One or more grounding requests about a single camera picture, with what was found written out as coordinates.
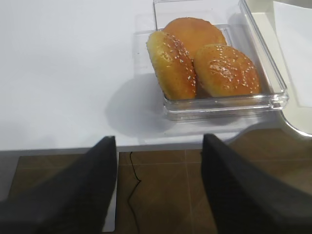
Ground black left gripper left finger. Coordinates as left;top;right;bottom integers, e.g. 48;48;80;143
0;136;117;234

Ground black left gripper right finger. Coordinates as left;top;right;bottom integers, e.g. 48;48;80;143
201;134;312;234

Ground white metal tray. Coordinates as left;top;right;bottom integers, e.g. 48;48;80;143
246;0;312;138

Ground sesame bun top right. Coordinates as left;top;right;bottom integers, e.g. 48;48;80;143
193;44;261;97

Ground sesame bun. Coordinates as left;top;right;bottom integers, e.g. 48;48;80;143
146;31;197;100
193;44;261;97

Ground clear plastic bun container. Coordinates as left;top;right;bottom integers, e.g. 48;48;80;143
133;0;290;121

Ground sesame bun top left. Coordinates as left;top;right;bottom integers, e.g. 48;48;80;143
146;31;197;100

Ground plain bun bottom half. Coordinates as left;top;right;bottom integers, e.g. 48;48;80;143
163;17;227;58

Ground white paper sheet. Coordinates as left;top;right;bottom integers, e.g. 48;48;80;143
273;1;312;107

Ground thin black cable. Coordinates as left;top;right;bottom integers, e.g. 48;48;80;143
128;151;142;234

